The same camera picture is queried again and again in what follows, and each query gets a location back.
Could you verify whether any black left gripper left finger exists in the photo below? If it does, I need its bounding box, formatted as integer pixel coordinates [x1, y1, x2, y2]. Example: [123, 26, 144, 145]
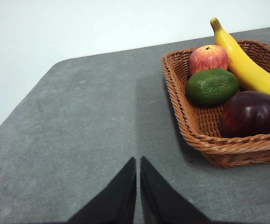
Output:
[67, 156, 137, 224]

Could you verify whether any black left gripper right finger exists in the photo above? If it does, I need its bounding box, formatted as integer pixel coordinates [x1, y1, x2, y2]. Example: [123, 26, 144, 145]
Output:
[140, 155, 212, 224]

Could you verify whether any dark purple plum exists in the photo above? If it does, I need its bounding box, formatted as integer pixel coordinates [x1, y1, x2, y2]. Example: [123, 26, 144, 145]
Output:
[220, 91, 270, 138]

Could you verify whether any brown wicker basket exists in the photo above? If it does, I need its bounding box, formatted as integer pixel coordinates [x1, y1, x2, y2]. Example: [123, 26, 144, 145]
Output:
[161, 39, 270, 169]

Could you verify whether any green avocado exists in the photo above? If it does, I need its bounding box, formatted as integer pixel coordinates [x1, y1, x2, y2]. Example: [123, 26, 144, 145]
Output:
[185, 68, 240, 107]

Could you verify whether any red yellow apple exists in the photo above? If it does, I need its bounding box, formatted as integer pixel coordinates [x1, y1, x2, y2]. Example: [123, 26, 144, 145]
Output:
[188, 44, 229, 77]

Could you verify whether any yellow banana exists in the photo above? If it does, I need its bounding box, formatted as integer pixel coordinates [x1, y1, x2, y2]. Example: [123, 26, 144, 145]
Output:
[210, 17, 270, 105]

